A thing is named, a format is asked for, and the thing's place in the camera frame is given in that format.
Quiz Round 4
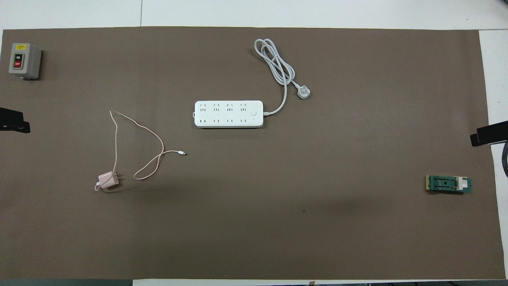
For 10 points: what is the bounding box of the pink charger adapter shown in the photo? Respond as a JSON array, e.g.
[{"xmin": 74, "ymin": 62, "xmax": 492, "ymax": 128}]
[{"xmin": 94, "ymin": 171, "xmax": 124, "ymax": 191}]

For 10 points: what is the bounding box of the pink charging cable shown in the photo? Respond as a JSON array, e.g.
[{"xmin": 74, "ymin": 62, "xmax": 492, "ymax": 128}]
[{"xmin": 94, "ymin": 110, "xmax": 188, "ymax": 191}]

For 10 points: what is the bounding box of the white power strip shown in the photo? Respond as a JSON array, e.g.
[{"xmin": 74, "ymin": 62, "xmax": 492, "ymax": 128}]
[{"xmin": 194, "ymin": 100, "xmax": 264, "ymax": 129}]

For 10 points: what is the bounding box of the brown table mat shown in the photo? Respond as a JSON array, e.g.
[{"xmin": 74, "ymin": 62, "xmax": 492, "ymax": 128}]
[{"xmin": 0, "ymin": 26, "xmax": 500, "ymax": 280}]

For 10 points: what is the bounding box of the green knife switch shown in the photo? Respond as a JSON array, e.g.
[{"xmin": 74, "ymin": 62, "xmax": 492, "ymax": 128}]
[{"xmin": 425, "ymin": 175, "xmax": 473, "ymax": 195}]

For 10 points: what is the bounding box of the grey push-button switch box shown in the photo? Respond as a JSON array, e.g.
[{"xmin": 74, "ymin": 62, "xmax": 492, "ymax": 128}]
[{"xmin": 9, "ymin": 43, "xmax": 42, "ymax": 80}]

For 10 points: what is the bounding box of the white power cord with plug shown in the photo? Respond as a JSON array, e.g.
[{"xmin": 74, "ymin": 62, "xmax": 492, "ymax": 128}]
[{"xmin": 254, "ymin": 38, "xmax": 311, "ymax": 116}]

